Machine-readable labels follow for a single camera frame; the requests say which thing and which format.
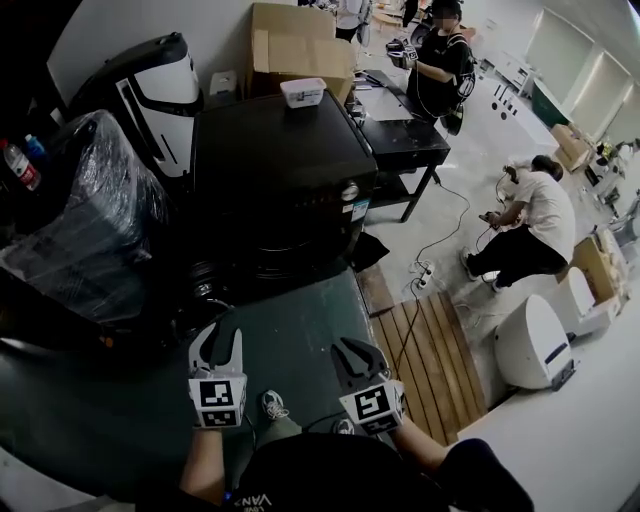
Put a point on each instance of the white wall socket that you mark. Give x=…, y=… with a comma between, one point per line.
x=223, y=82

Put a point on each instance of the dark green mat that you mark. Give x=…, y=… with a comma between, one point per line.
x=295, y=320

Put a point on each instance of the person's grey trousers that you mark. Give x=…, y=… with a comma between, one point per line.
x=280, y=432

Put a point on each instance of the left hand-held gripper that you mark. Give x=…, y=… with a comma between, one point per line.
x=217, y=400

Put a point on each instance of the black cloth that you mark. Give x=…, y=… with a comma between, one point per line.
x=370, y=250

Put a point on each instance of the person's shoe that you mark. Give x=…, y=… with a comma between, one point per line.
x=274, y=404
x=343, y=426

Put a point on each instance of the wooden slatted platform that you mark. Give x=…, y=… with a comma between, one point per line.
x=440, y=360

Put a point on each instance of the brown cardboard box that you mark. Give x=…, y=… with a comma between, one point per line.
x=595, y=265

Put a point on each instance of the person's left shoe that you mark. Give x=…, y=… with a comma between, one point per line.
x=274, y=404

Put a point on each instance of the white power strip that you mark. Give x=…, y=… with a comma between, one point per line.
x=425, y=274

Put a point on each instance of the black and white appliance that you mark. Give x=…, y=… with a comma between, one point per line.
x=165, y=90

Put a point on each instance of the person's right shoe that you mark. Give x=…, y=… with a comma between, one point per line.
x=343, y=426

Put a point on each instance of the person's left forearm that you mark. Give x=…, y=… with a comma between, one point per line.
x=202, y=465

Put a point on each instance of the person's black shirt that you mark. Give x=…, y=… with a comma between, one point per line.
x=340, y=475

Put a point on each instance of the plastic-wrapped black chair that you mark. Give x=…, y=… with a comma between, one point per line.
x=95, y=215

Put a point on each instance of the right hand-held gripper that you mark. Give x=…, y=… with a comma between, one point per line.
x=372, y=405

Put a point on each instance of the white toilet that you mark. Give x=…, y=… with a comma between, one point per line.
x=582, y=295
x=532, y=345

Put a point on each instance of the small cardboard box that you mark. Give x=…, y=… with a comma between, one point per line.
x=570, y=145

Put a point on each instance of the black metal table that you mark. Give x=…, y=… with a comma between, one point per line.
x=405, y=137

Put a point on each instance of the large cardboard box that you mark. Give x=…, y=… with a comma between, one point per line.
x=295, y=50

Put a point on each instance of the black washing machine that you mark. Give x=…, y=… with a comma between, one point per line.
x=275, y=150

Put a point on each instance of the brown wooden block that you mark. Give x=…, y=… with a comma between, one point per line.
x=375, y=290

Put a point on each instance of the red label water bottle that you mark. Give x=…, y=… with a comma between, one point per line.
x=22, y=167

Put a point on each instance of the person's right forearm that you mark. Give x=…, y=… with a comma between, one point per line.
x=420, y=445

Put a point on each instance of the white plastic container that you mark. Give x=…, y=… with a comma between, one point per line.
x=303, y=94

